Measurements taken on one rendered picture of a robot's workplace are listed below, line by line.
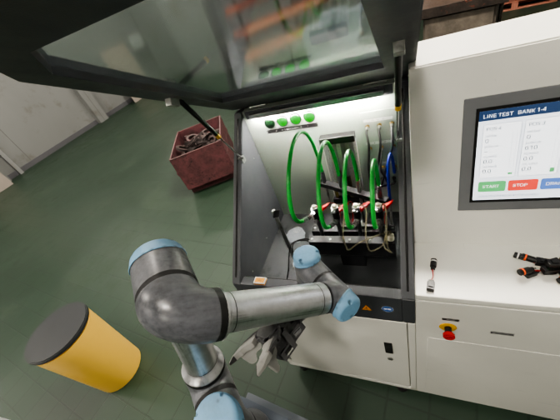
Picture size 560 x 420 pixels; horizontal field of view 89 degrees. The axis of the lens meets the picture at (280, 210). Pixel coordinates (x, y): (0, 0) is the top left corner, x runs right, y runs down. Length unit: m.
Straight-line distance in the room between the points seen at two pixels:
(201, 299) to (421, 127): 0.77
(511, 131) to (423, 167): 0.23
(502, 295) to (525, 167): 0.37
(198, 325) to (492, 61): 0.91
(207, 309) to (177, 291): 0.06
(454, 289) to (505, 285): 0.13
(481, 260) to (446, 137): 0.41
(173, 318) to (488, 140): 0.91
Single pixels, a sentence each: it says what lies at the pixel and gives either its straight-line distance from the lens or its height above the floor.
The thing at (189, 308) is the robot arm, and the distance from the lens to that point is 0.52.
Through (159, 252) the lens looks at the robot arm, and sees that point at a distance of 0.61.
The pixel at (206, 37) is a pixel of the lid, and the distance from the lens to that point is 0.62.
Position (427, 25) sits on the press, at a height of 0.83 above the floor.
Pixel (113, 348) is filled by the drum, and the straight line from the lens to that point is 2.45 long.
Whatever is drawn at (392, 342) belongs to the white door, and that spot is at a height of 0.60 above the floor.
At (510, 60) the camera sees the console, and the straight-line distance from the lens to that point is 0.98.
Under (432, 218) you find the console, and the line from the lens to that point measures 1.11.
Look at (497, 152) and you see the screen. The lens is 1.03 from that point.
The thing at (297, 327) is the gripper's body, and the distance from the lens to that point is 0.86.
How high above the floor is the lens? 1.87
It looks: 38 degrees down
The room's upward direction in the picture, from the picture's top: 23 degrees counter-clockwise
